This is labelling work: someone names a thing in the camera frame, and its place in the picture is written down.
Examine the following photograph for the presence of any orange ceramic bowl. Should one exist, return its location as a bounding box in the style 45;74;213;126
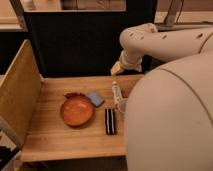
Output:
60;93;94;127

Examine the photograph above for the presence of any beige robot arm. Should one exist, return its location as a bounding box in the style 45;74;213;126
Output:
111;23;213;171

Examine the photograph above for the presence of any white plastic bottle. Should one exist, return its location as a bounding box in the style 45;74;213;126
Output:
112;81;123;105

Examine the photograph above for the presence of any blue sponge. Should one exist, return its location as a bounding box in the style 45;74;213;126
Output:
87;92;104;107

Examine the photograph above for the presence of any clear plastic cup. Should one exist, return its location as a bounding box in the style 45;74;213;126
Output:
117;98;127;113

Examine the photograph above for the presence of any black white striped cloth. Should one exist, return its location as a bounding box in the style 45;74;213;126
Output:
105;108;116;135

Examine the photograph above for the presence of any black back panel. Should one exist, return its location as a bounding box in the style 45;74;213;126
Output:
24;0;157;77

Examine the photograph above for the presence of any wooden left side panel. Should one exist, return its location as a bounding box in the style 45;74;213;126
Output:
0;40;42;148

